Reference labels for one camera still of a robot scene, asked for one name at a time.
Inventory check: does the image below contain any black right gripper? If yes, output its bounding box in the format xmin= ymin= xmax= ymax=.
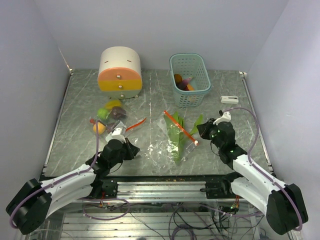
xmin=197 ymin=117 xmax=223 ymax=150

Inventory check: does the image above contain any green fake leafy vegetable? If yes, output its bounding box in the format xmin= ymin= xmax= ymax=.
xmin=163 ymin=111 xmax=203 ymax=165

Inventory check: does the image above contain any zip bag with fake food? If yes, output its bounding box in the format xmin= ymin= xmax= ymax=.
xmin=148 ymin=110 xmax=203 ymax=165

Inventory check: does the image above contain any zip bag with fruit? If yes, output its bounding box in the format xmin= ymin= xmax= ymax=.
xmin=89 ymin=98 xmax=147 ymax=136

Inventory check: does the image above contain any orange pumpkin slice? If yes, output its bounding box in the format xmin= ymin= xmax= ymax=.
xmin=182 ymin=84 xmax=195 ymax=91

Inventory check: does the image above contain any light blue plastic basket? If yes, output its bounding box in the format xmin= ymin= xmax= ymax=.
xmin=169 ymin=53 xmax=212 ymax=108

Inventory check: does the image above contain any purple fake eggplant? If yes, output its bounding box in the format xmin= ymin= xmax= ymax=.
xmin=179 ymin=76 xmax=193 ymax=88

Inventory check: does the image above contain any small orange fake food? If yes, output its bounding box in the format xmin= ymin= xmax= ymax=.
xmin=173 ymin=74 xmax=183 ymax=85

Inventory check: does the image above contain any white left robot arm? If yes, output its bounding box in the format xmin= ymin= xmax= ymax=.
xmin=5 ymin=138 xmax=140 ymax=235

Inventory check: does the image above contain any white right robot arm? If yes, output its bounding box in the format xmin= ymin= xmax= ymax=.
xmin=196 ymin=118 xmax=309 ymax=235

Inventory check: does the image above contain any small white device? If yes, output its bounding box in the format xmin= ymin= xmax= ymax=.
xmin=220 ymin=95 xmax=239 ymax=105

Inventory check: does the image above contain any round three-drawer cabinet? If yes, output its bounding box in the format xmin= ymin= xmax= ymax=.
xmin=97 ymin=46 xmax=143 ymax=99

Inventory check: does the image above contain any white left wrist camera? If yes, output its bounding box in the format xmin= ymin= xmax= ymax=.
xmin=105 ymin=127 xmax=126 ymax=143

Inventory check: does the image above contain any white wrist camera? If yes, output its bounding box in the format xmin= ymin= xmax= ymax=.
xmin=105 ymin=127 xmax=126 ymax=143
xmin=213 ymin=111 xmax=231 ymax=125

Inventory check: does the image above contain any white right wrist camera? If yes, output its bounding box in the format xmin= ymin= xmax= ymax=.
xmin=213 ymin=111 xmax=231 ymax=125

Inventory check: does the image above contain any aluminium frame rail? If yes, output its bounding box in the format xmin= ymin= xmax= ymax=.
xmin=27 ymin=178 xmax=288 ymax=203

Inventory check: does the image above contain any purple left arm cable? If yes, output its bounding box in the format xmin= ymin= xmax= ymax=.
xmin=8 ymin=119 xmax=102 ymax=230

